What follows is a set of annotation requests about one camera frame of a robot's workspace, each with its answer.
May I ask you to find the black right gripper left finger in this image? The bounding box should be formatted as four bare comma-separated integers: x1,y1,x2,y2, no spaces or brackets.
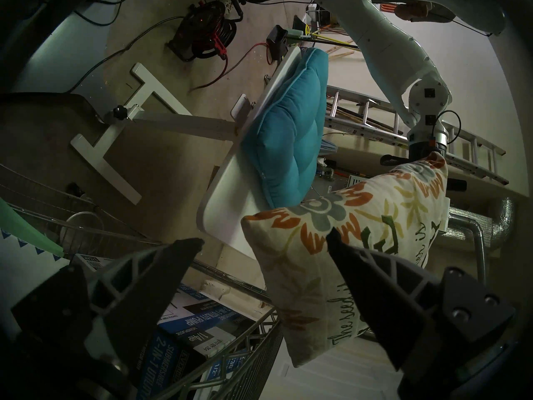
12,238,205,370

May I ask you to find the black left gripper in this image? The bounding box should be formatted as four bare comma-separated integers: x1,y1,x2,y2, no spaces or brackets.
410,142,466,192

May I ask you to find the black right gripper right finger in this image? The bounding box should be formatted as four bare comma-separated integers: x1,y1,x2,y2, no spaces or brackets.
325,227,516,371

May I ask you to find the floral HOPE JOY pillow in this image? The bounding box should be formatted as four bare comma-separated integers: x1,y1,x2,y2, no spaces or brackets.
241,151,449,368

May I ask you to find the green edged triangle print cushion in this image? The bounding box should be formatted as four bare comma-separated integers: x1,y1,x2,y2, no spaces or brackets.
0,197,70,308

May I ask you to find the teal tufted seat cushion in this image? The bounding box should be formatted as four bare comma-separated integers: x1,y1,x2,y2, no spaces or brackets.
242,48,330,209

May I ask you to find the aluminium ladder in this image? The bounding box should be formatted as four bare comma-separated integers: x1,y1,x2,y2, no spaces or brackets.
325,85,508,185

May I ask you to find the utility pump cardboard box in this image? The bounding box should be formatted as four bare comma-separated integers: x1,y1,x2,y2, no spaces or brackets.
71,253,259,400

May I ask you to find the metal bowl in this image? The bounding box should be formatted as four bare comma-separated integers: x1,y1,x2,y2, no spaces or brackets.
60,212,105,258

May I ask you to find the white panel door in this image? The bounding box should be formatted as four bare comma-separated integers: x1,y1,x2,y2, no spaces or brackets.
250,332,404,400

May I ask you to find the white adjustable side table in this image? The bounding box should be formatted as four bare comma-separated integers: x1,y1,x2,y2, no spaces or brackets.
70,45,304,260

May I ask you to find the yellow rod tool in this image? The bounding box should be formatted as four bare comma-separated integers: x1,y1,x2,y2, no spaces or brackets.
306,26,359,50

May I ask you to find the cluttered storage rack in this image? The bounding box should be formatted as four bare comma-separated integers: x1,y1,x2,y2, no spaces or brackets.
306,3,334,25

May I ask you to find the green plastic tool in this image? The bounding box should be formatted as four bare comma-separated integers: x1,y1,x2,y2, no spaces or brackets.
291,16,311,39

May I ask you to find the black box device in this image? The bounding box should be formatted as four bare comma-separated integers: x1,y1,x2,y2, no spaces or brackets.
266,25,289,64

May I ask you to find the white power strip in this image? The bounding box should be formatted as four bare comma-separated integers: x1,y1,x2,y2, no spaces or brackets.
221,0,245,20

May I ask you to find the silver duct pipe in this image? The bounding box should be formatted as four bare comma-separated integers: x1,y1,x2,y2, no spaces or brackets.
448,197,515,281

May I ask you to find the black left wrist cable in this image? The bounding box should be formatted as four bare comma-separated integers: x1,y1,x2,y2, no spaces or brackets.
433,110,462,145

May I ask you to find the chrome wire shelf rack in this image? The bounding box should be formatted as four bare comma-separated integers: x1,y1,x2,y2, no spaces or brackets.
0,164,288,400

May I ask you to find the red floor cable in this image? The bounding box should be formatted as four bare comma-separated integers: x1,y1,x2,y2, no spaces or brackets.
189,43,271,91

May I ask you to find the black floor cable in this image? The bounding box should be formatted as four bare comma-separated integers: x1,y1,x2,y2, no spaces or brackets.
67,16,186,93

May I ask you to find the black red cable reel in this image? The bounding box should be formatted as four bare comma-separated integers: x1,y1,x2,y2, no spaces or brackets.
167,0,244,62

